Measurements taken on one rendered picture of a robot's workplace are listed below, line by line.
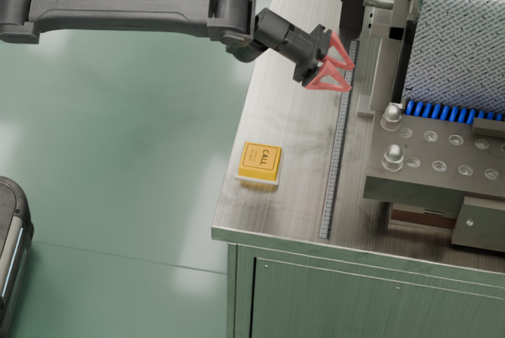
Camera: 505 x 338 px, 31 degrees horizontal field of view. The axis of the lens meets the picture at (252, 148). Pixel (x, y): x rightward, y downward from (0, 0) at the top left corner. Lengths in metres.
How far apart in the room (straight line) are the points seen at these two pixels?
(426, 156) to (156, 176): 1.44
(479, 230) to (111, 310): 1.29
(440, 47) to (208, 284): 1.27
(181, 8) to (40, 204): 1.40
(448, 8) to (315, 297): 0.59
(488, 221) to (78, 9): 0.78
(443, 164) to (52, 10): 0.72
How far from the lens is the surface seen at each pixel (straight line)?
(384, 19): 1.68
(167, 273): 2.66
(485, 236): 1.62
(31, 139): 3.05
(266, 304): 1.79
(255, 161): 1.69
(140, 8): 1.58
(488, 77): 1.64
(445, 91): 1.67
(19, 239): 2.52
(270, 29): 1.58
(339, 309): 1.77
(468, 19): 1.56
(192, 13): 1.56
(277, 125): 1.79
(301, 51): 1.60
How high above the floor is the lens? 2.18
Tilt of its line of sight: 47 degrees down
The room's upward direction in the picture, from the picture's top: 3 degrees clockwise
